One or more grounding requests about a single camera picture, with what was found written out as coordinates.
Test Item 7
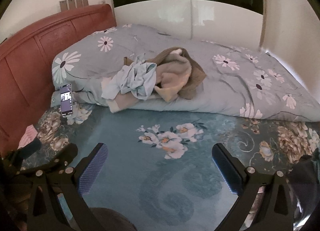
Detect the floral teal bed sheet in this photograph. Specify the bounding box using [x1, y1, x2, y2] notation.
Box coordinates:
[15, 101, 320, 231]

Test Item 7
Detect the white wardrobe with black stripe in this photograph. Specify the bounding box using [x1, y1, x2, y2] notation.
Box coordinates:
[107, 0, 269, 54]

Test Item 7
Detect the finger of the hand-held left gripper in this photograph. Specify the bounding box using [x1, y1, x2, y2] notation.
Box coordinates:
[45, 144, 78, 171]

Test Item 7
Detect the pink knitted cloth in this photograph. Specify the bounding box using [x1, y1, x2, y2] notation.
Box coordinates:
[21, 125, 38, 150]

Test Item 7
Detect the beige brown fleece garment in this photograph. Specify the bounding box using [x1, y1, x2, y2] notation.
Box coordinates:
[107, 46, 207, 114]

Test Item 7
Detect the red wooden headboard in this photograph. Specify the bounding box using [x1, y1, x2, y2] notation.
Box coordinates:
[0, 4, 117, 157]

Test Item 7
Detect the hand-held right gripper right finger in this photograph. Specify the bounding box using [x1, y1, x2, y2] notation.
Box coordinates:
[212, 143, 293, 231]

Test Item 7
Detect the smartphone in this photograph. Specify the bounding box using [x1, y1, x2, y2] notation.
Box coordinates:
[60, 83, 74, 117]

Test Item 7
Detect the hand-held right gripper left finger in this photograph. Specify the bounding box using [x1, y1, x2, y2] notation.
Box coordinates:
[26, 143, 109, 231]

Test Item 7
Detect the daisy print quilt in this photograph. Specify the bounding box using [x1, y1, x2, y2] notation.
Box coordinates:
[51, 23, 320, 123]

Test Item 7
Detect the dark cloth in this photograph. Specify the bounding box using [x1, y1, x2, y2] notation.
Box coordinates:
[287, 155, 320, 221]

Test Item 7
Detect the light blue garment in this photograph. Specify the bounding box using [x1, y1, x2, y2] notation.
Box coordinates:
[101, 53, 158, 100]

